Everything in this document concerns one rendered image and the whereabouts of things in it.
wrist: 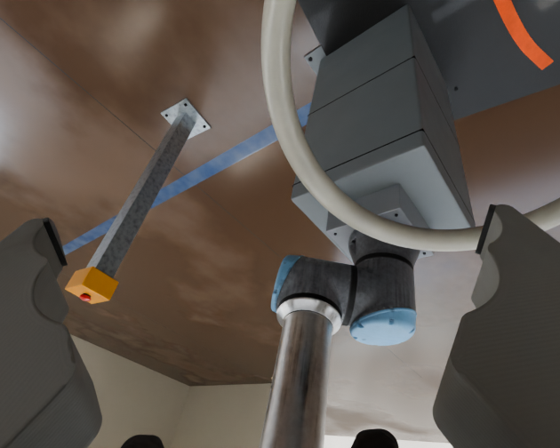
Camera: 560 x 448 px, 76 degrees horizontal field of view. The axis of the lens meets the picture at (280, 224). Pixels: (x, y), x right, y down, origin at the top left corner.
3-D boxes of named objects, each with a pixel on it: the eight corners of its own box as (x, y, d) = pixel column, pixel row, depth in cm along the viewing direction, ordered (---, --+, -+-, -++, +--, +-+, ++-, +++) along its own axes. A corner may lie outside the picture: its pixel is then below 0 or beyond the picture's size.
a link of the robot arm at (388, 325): (403, 292, 99) (405, 356, 88) (341, 281, 101) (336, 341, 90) (423, 263, 87) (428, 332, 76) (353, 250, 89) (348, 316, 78)
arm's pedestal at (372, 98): (462, 87, 157) (502, 244, 105) (359, 136, 185) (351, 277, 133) (416, -20, 130) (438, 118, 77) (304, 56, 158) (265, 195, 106)
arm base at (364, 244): (428, 257, 101) (430, 288, 95) (363, 267, 110) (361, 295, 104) (409, 214, 90) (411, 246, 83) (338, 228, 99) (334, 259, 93)
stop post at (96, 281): (161, 112, 196) (46, 286, 129) (186, 97, 186) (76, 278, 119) (186, 139, 208) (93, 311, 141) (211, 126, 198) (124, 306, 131)
